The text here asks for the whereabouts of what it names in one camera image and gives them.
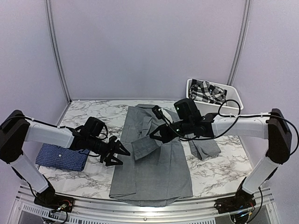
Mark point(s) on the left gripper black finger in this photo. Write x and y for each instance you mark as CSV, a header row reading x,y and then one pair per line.
x,y
111,160
120,149

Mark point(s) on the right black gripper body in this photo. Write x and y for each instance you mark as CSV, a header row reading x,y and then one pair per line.
x,y
185,129

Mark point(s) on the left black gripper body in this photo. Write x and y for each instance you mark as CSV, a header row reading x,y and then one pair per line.
x,y
98,147

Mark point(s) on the grey long sleeve shirt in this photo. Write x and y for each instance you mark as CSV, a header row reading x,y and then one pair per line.
x,y
155,174

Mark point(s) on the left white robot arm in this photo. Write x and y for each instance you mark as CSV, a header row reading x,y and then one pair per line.
x,y
18,128

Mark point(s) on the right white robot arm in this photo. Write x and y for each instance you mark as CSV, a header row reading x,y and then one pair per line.
x,y
271,126

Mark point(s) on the black white plaid shirt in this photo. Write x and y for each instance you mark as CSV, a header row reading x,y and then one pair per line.
x,y
206,92

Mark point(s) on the folded blue checkered shirt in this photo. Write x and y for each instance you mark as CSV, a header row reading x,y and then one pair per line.
x,y
62,158

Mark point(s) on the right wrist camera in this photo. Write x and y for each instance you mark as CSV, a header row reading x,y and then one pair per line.
x,y
158,112

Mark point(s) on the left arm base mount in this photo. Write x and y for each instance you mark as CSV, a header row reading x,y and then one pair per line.
x,y
50,199

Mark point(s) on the aluminium front frame rail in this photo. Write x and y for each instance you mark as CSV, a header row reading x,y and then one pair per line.
x,y
104,211

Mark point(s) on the left aluminium wall post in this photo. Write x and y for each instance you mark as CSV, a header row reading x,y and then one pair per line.
x,y
55,49

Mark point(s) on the aluminium wall post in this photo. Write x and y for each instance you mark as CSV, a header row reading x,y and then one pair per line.
x,y
240,42
55,49

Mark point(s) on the right aluminium wall post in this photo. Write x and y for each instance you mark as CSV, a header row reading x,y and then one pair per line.
x,y
240,42

